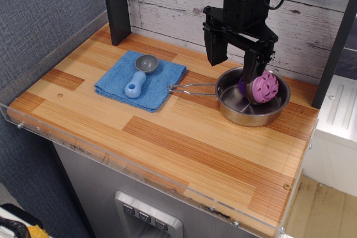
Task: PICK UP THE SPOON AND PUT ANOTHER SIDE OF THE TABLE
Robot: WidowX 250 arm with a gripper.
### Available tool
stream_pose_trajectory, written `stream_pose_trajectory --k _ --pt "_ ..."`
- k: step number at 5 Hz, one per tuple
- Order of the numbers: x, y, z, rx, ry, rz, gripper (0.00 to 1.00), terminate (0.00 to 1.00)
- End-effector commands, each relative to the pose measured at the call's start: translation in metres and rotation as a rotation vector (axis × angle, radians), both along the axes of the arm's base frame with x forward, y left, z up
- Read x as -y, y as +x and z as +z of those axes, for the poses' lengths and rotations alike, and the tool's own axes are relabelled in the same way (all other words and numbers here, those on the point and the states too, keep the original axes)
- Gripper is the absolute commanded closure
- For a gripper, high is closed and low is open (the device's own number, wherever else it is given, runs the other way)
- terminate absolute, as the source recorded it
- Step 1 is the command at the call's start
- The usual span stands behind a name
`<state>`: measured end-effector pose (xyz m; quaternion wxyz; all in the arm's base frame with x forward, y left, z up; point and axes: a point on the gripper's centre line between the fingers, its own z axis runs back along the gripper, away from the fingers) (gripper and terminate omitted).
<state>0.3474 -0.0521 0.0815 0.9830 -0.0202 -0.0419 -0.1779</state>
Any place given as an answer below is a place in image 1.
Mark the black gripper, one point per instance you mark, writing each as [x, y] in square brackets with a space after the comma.
[241, 23]

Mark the blue spoon with grey bowl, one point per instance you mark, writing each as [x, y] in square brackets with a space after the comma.
[145, 65]

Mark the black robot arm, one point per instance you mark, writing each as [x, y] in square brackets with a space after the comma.
[241, 23]

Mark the purple toy cupcake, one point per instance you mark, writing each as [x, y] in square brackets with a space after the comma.
[264, 88]

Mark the blue folded cloth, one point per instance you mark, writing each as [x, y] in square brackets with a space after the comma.
[124, 83]

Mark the white ridged side unit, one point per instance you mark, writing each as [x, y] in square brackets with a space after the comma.
[331, 155]

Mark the clear acrylic table guard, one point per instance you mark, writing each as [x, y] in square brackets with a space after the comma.
[187, 147]

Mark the grey toy fridge cabinet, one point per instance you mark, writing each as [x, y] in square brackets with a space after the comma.
[96, 185]

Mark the silver dispenser button panel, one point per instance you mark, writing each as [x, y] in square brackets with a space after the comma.
[140, 219]

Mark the yellow and black object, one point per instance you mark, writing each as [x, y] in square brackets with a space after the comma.
[17, 229]

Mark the steel pot with wire handle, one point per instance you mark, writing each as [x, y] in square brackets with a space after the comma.
[252, 105]

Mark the right black frame post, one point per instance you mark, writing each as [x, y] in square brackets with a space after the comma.
[341, 37]

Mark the black frame post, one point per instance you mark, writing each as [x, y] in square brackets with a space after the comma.
[118, 18]
[341, 37]

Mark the left black frame post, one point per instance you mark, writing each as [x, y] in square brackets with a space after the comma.
[118, 18]

